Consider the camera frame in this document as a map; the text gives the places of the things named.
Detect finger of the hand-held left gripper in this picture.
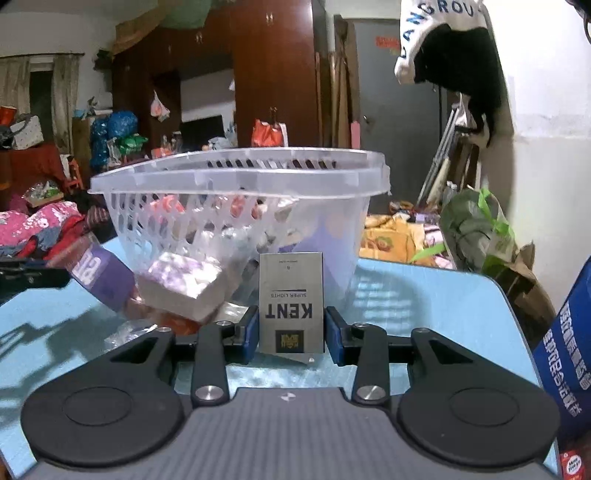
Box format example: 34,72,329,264
0,258,71,301

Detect orange white plastic bag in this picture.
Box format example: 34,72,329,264
250,119,291,148

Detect beige curtains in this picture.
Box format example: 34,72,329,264
0,54,80,155

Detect green cloth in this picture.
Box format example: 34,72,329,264
113,0,218,54

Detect black hanging garment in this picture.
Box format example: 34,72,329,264
413,23,505,148

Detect green leafy plastic bag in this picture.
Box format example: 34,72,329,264
438,187,519,278

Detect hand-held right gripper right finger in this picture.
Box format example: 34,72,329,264
324,306,485,408

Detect white plastic lattice basket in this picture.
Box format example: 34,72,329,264
89,147,392,319

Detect blue tote bag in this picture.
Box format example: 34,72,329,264
530,257,591,459

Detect small hanging plastic bag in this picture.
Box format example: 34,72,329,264
149,90,171,123

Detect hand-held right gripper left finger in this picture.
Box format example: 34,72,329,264
99,305,260,409

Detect brown wooden wardrobe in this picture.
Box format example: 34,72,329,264
111,0,333,160

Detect black monitor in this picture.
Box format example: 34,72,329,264
179,115,225,151

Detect metal crutches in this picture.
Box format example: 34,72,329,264
417,104,469,208

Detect brown paper bag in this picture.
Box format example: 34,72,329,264
482,242,556,344

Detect purple lettered box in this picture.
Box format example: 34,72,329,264
59,240,138,315

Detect grey metal door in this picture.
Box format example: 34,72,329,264
353,18,455,215

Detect pink floral cloth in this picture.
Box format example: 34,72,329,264
0,201,95,260

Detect red snack package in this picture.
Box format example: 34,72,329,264
558,449,591,480

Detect crinkled clear plastic bag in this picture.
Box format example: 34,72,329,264
104,318,160,354

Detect white purple soap pack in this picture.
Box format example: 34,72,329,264
137,251,225,322

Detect blue plastic bag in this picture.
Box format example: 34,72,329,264
89,110,139,171

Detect grey cigarette box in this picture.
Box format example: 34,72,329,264
257,251,327,357

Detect orange packet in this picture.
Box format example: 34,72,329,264
150,308,200,337

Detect red cloth covered furniture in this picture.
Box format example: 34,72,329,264
0,142,71,197

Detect white lettered garment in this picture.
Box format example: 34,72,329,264
394,0,490,85

